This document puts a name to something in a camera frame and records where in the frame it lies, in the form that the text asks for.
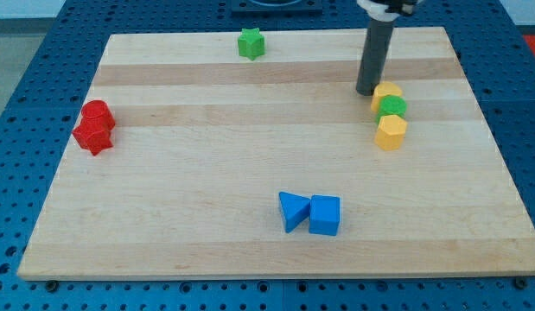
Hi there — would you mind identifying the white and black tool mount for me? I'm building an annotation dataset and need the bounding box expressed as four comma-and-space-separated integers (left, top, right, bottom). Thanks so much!
356, 0, 424, 22

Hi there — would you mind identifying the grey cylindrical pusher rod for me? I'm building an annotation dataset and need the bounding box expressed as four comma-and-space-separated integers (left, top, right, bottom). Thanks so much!
356, 18, 395, 96

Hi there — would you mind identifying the yellow heart block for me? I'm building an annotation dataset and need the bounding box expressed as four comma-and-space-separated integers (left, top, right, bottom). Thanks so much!
370, 81, 403, 112

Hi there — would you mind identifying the green star block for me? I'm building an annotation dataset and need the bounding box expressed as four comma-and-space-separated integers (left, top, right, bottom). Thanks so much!
237, 28, 265, 60

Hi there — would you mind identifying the red star block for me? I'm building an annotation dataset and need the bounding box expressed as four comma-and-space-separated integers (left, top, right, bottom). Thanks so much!
72, 118, 113, 156

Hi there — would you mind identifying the green cylinder block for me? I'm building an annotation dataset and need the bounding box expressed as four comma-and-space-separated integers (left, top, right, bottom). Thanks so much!
375, 95, 407, 124

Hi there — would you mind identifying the yellow hexagon block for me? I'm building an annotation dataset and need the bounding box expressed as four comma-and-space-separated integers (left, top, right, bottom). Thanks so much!
374, 115, 408, 151

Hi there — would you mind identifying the blue cube block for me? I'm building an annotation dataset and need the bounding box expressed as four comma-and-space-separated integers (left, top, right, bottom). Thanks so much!
309, 195, 341, 236

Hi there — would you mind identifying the blue triangle block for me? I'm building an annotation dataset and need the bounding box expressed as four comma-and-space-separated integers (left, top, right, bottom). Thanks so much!
278, 192, 310, 233

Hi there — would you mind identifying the wooden board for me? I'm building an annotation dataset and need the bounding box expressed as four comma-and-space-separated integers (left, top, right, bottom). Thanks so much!
17, 27, 535, 281

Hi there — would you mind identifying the red cylinder block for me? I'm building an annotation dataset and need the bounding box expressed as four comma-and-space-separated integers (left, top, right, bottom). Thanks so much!
81, 99, 116, 130

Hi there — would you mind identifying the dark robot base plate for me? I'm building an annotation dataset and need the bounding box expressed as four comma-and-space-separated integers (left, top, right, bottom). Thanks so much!
227, 0, 323, 15

